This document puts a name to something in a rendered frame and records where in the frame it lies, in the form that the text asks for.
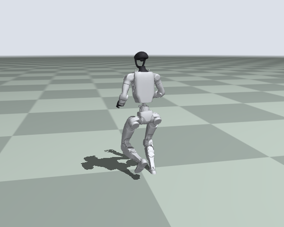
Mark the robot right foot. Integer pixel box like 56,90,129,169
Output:
148,168,156,175

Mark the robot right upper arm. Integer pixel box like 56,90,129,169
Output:
154,73,165,97

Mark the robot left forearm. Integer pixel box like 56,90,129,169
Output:
119,94,126,106

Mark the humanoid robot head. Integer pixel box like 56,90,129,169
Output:
134,52,148,72

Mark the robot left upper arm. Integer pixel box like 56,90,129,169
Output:
120,73,134,101

